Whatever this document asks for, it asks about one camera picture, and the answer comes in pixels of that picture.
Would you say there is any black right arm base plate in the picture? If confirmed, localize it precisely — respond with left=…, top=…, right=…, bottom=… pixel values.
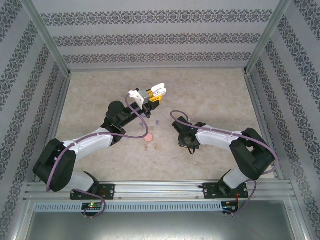
left=202, top=182, right=251, bottom=200

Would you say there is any aluminium mounting rail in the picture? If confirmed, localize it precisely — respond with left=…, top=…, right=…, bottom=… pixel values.
left=24, top=181, right=293, bottom=201

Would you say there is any aluminium side rail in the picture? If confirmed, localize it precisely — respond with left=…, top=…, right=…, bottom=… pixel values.
left=244, top=73, right=286, bottom=181
left=34, top=72, right=72, bottom=183

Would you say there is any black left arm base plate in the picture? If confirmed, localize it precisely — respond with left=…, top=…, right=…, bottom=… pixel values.
left=69, top=183, right=116, bottom=201

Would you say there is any slotted grey cable duct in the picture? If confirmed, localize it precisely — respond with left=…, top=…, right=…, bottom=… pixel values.
left=33, top=201, right=223, bottom=213

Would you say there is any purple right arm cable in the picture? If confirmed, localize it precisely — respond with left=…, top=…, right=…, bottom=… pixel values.
left=169, top=109, right=279, bottom=216

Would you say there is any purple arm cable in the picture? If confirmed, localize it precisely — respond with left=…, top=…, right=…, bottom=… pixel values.
left=46, top=93, right=151, bottom=219
left=169, top=109, right=279, bottom=216

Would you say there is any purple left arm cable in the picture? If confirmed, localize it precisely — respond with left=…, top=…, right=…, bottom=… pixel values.
left=46, top=93, right=151, bottom=219

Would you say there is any aluminium frame post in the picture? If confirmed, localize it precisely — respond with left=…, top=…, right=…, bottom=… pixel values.
left=21, top=0, right=73, bottom=76
left=242, top=0, right=293, bottom=75

